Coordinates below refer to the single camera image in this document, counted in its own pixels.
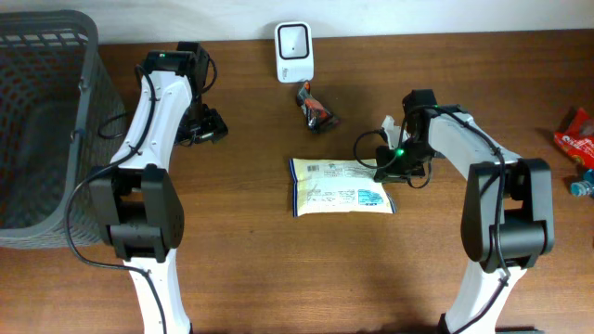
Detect beige chips bag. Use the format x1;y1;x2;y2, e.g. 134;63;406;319
289;158;396;217

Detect black snack packet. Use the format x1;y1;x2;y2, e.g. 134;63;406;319
296;81;340;134

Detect orange red snack bag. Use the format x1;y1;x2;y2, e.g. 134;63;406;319
553;107;593;169

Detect blue mouthwash bottle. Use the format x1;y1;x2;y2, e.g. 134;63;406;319
570;169;593;198

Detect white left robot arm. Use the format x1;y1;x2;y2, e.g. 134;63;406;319
88;42;228;333

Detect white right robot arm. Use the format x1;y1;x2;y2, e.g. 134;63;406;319
374;89;554;333

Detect white barcode scanner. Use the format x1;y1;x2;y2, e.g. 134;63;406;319
274;21;315;84

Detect dark grey plastic basket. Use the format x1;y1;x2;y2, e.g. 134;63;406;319
1;10;126;250

